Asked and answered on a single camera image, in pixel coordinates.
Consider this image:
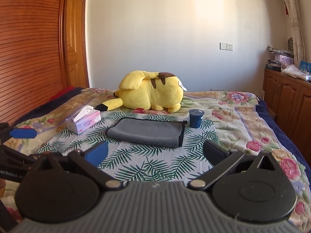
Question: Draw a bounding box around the purple and grey towel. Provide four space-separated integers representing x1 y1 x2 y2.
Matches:
105 118 187 148

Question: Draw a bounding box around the palm leaf print cloth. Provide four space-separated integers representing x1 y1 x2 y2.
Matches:
38 111 220 183

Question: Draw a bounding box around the floral bed blanket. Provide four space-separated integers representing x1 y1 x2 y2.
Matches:
5 88 310 232

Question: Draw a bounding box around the pink tissue box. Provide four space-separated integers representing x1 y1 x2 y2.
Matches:
65 105 101 135

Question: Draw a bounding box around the dark blue cup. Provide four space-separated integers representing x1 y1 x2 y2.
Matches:
189 109 204 128

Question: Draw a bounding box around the wooden slatted headboard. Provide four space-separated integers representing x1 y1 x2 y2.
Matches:
1 0 67 124

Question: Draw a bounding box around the red and dark pillow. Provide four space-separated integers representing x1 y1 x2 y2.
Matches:
14 86 83 125

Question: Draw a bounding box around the yellow Pikachu plush toy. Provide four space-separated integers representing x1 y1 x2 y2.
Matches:
95 70 187 113

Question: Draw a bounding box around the wooden side cabinet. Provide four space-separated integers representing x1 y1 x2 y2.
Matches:
263 69 311 163

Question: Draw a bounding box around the wooden door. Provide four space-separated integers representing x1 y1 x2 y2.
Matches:
59 0 90 88

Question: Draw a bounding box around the white plastic bag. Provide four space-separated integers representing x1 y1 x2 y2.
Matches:
281 65 311 82

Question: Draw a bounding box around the pile of boxes and books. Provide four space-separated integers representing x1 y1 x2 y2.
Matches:
267 37 294 71

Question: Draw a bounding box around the blue box on cabinet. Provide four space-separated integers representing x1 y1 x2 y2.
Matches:
299 61 311 75

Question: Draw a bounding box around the floral curtain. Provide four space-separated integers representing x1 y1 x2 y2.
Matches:
285 0 305 67

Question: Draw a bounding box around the white wall switch socket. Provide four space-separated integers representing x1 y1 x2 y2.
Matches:
219 43 233 51

